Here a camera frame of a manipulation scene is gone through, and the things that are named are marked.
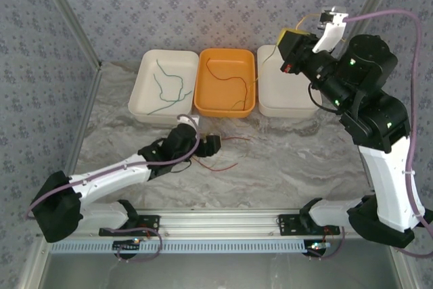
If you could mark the steel sheet panel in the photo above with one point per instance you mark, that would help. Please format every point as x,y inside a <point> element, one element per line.
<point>220,272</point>

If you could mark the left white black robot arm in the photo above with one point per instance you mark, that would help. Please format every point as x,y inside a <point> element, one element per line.
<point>108,180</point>

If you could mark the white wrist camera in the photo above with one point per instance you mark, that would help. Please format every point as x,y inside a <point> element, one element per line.
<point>187,120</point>
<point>329,32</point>

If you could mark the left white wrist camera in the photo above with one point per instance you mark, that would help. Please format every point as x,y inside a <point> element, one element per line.
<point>187,120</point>

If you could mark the aluminium frame post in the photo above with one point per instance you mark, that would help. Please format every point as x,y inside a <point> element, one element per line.
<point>74,21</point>
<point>372,1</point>

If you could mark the small adapter with LED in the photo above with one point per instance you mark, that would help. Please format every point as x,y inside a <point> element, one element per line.
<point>126,244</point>
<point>318,245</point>

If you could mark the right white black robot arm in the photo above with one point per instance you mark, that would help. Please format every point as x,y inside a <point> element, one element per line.
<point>385,184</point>

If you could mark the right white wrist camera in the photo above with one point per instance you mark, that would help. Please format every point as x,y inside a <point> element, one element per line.
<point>329,32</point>

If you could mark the white plastic tray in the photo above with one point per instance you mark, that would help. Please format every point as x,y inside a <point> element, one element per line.
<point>149,76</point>
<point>287,89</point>

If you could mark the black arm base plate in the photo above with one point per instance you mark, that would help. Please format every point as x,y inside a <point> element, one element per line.
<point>287,224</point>
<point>152,223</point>

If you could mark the aluminium mounting rail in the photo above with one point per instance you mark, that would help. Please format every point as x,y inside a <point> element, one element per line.
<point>216,223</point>

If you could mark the orange plastic tray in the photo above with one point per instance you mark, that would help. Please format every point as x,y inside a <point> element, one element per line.
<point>225,92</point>

